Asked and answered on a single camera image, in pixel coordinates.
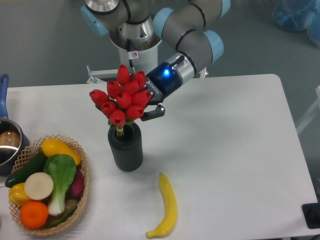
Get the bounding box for round cream white slice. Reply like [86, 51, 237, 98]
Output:
[24, 172, 54, 201]

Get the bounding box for red tulip bouquet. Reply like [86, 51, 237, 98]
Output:
[89, 64, 152, 139]

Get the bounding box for purple sweet potato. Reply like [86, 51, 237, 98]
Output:
[69, 168, 85, 198]

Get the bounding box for black device at edge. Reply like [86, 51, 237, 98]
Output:
[301, 202, 320, 229]

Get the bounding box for green chili pepper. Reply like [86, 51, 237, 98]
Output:
[46, 205, 78, 228]

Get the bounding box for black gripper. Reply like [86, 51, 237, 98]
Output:
[140, 61, 183, 122]

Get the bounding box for woven wicker basket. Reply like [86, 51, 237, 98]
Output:
[9, 135, 89, 236]

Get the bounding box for dark green cucumber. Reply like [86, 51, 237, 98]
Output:
[4, 150, 48, 188]

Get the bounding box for yellow banana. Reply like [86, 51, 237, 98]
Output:
[145, 173, 178, 239]

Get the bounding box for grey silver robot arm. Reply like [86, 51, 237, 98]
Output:
[80, 0, 231, 121]

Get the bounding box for orange fruit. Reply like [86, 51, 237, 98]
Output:
[19, 200, 49, 229]

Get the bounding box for white frame at right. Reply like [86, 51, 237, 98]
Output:
[295, 85, 320, 135]

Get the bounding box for yellow bell pepper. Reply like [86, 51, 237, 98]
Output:
[9, 182, 31, 207]

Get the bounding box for blue plastic bag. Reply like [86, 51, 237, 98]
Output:
[272, 0, 320, 46]

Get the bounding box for blue saucepan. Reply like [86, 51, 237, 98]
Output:
[0, 74, 30, 176]

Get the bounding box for dark grey ribbed vase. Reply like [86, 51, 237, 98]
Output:
[107, 123, 144, 172]

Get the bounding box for yellow squash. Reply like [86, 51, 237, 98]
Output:
[41, 138, 82, 166]

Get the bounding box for green bok choy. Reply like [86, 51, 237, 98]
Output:
[43, 154, 76, 216]

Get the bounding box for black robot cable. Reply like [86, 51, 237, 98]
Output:
[126, 38, 136, 70]

